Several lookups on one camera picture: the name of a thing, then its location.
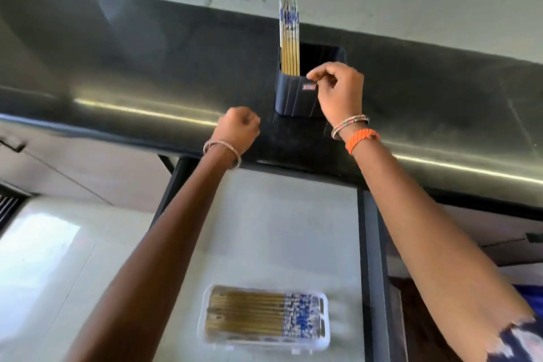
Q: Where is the row of flat-lying chopsticks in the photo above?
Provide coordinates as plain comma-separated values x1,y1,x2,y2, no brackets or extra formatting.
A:
205,288,326,339

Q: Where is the black cabinet handle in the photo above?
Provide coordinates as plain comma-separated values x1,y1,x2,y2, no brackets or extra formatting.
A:
0,136,27,153

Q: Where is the person's right forearm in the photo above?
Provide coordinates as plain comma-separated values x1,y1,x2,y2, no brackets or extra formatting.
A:
348,133,536,362

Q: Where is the bunch of upright patterned chopsticks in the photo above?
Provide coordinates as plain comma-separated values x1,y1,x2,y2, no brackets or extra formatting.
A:
278,0,301,77

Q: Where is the black metal frame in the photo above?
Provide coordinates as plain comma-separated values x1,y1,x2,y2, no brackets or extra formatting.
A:
150,155,393,362

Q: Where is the blue patterned sleeve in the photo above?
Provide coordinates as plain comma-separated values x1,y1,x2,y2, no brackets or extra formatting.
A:
486,316,543,362

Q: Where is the person's left forearm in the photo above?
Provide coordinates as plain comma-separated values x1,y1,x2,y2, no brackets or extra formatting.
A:
64,145,242,362

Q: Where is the pair of silver bangles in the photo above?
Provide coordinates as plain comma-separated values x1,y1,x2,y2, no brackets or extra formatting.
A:
331,114,370,140

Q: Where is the person's right hand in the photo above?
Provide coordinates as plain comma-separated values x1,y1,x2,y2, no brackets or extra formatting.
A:
306,61,366,128

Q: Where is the white plastic tray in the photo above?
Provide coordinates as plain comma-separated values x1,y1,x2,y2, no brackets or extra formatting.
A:
197,284,331,354

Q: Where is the dark blue chopstick holder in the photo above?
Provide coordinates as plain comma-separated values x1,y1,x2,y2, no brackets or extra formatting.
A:
275,44,346,118

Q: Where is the silver bangle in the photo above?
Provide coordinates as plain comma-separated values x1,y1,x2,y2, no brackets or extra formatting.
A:
203,139,242,169

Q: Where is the orange braided bracelet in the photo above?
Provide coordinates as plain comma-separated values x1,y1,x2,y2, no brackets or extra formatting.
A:
345,129,381,156

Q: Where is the person's left hand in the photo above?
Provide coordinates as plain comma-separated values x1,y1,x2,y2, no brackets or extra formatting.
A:
211,106,261,155

